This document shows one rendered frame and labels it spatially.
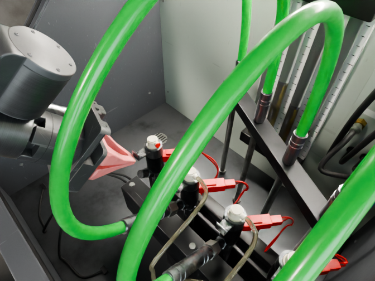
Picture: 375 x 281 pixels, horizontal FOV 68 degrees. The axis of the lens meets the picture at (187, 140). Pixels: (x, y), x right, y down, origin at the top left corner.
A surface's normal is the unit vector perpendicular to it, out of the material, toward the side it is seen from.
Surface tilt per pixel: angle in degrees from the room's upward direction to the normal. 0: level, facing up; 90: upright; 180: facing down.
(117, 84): 90
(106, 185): 0
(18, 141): 80
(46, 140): 71
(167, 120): 0
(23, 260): 0
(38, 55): 47
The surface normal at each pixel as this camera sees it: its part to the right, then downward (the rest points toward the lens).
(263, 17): -0.72, 0.51
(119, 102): 0.70, 0.54
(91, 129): -0.60, -0.24
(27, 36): 0.69, -0.62
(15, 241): 0.01, -0.66
